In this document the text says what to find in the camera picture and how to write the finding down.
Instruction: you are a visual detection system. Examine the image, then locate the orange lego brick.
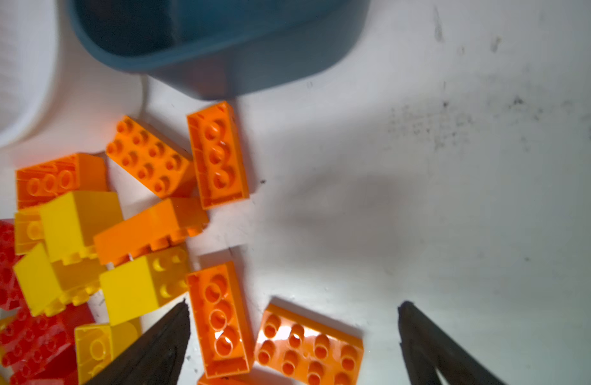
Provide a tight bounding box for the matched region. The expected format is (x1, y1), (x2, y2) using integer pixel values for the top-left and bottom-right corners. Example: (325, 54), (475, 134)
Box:
(94, 197), (210, 266)
(187, 101), (250, 210)
(186, 261), (254, 379)
(16, 153), (108, 210)
(106, 116), (197, 199)
(255, 304), (364, 385)

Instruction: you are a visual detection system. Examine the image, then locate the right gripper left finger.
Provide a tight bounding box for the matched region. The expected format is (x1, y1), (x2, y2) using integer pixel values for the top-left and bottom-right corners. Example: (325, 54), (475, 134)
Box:
(89, 302), (190, 384)

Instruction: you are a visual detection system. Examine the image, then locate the white plastic container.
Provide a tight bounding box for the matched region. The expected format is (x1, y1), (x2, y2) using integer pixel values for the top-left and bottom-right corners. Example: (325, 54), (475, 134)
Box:
(0, 1), (61, 149)

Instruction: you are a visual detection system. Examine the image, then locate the yellow lego brick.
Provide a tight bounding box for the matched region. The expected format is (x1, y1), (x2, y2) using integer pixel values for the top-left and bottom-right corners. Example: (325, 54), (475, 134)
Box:
(74, 319), (141, 384)
(100, 246), (189, 326)

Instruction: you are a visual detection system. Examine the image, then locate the red lego brick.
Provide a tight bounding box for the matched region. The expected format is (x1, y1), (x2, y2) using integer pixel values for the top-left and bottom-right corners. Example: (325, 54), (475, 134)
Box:
(0, 219), (27, 311)

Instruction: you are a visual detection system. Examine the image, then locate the dark teal plastic container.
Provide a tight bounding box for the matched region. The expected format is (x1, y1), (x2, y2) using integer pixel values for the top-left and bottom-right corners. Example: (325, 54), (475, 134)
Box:
(68, 0), (369, 100)

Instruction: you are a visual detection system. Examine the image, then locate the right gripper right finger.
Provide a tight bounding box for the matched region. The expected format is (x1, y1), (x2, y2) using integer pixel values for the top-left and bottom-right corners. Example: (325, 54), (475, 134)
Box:
(397, 301), (503, 384)

